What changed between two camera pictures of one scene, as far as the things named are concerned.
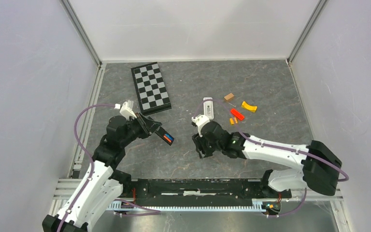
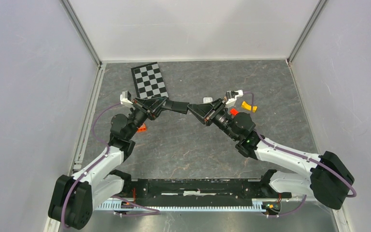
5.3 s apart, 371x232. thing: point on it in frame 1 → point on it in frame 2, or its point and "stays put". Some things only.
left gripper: x=148 y=126 → x=151 y=114
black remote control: x=164 y=136 → x=176 y=106
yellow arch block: x=251 y=108 stays put
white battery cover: x=200 y=120 → x=231 y=95
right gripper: x=199 y=143 → x=200 y=110
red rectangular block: x=237 y=114 stays put
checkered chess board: x=152 y=95 stays put
